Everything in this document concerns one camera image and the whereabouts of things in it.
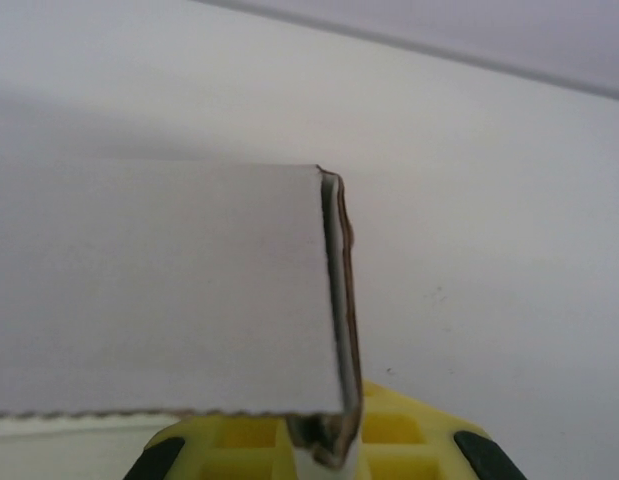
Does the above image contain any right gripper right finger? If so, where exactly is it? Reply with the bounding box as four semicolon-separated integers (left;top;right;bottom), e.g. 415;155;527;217
356;378;529;480

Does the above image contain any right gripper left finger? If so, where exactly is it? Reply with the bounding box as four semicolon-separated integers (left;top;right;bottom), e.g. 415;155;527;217
122;413;301;480

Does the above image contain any white paper box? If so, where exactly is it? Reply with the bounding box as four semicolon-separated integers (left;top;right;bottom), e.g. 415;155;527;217
0;158;366;480

